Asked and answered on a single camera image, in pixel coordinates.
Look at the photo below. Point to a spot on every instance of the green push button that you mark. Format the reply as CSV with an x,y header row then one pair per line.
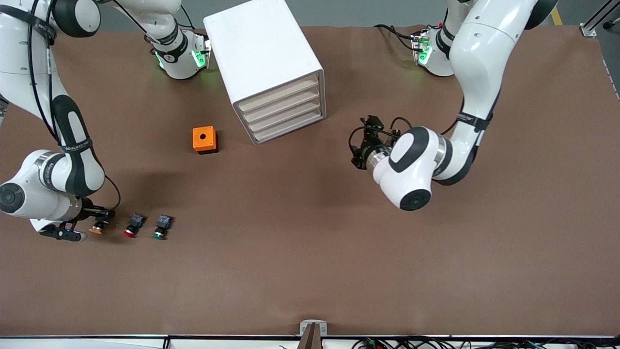
x,y
162,227

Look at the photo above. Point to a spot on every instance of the yellow push button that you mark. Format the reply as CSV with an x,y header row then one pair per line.
x,y
98,228

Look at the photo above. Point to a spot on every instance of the white table edge rail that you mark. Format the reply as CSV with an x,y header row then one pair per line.
x,y
72,343

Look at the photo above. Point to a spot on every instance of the aluminium frame profile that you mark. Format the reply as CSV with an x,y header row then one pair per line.
x,y
598,17

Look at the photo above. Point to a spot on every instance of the orange box with hole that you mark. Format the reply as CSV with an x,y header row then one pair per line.
x,y
203,140

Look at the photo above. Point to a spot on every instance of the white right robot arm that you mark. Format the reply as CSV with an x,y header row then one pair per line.
x,y
29,58

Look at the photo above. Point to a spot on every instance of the red push button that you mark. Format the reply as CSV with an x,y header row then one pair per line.
x,y
133,225

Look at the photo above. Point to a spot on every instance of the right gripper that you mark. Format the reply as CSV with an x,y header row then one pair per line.
x,y
90,212

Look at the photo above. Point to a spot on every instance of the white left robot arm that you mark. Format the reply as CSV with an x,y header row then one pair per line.
x,y
479,58

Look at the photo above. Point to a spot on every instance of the grey metal bracket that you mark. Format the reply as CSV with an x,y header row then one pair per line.
x,y
304,329

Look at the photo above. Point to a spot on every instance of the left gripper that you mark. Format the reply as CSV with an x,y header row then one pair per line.
x,y
364,152

